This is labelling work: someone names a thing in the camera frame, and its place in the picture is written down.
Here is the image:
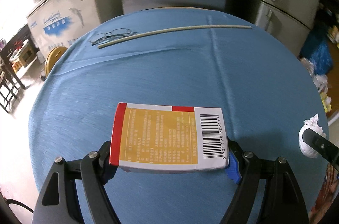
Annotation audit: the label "white tissue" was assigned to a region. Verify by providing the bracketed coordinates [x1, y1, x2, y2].
[298, 113, 326, 159]

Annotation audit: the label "blue tablecloth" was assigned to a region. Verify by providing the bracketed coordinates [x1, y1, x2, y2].
[29, 8, 327, 209]

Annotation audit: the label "eyeglasses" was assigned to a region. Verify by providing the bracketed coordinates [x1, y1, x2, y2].
[89, 28, 136, 46]

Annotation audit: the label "wooden round stool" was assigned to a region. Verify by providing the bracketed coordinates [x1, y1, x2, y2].
[44, 46, 67, 76]

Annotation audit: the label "large blue bag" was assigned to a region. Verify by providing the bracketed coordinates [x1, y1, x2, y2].
[300, 33, 333, 75]

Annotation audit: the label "white chest freezer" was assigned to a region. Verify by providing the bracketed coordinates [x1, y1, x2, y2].
[27, 0, 123, 57]

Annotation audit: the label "red plastic basket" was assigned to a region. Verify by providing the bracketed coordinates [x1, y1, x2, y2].
[308, 164, 338, 223]

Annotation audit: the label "orange red medicine box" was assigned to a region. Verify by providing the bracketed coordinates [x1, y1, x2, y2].
[109, 103, 229, 173]

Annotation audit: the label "long pale stick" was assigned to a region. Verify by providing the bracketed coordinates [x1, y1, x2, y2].
[98, 24, 253, 49]

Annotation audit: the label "black metal rack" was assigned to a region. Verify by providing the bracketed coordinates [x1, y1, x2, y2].
[1, 25, 38, 114]

